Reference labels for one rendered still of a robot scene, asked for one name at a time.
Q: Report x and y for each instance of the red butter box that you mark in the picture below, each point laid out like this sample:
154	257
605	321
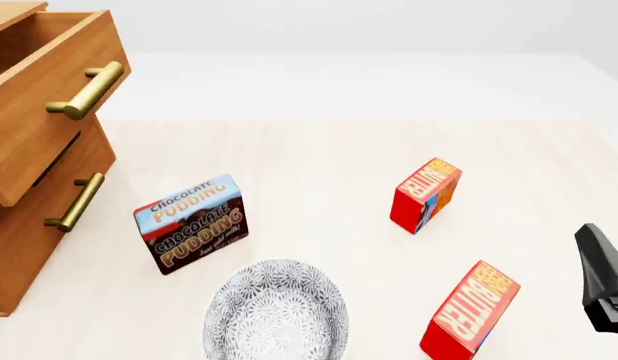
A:
469	315
424	197

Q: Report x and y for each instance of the patterned grey white bowl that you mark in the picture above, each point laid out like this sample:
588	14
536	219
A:
276	311

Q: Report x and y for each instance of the open wooden drawer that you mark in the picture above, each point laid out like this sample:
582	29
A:
24	123

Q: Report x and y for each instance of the wooden cabinet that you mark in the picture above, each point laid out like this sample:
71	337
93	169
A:
19	270

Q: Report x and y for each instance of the closed wooden drawer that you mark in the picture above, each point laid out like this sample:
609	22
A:
34	228

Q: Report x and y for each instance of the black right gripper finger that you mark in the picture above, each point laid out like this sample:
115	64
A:
600	262

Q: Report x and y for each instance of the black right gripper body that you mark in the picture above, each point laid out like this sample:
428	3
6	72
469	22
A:
611	313

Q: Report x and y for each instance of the chocolate pudding box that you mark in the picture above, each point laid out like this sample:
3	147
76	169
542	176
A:
194	225

